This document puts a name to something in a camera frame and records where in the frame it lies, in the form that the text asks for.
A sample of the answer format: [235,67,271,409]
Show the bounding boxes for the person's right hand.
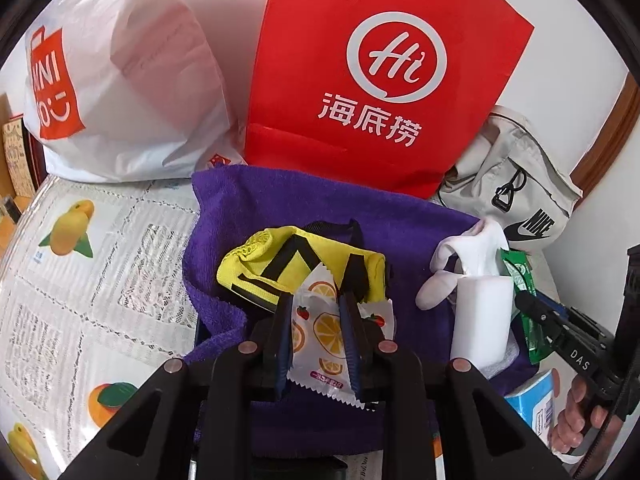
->
[550,375,608,454]

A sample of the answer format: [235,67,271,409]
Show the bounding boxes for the fruit print snack packet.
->
[288,255,396,411]

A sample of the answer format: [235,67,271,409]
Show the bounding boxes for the beige Nike waist bag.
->
[434,105,582,254]

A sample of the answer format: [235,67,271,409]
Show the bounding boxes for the fruit print bedsheet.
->
[1,178,198,479]

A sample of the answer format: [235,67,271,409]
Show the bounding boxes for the purple towel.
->
[182,166,477,456]

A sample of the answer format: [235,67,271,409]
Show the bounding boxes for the brown wooden door frame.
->
[570,73,640,206]

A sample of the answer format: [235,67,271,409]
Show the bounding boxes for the patterned brown book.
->
[2,117,37,197]

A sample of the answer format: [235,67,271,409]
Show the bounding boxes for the blue tissue package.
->
[506,368,582,467]

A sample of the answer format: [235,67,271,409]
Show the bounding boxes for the green wet wipes packet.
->
[499,249,551,364]

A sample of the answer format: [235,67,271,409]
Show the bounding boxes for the red paper shopping bag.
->
[245,0,533,198]

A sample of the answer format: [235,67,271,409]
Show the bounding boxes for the white plastic Miniso bag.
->
[24,0,242,183]

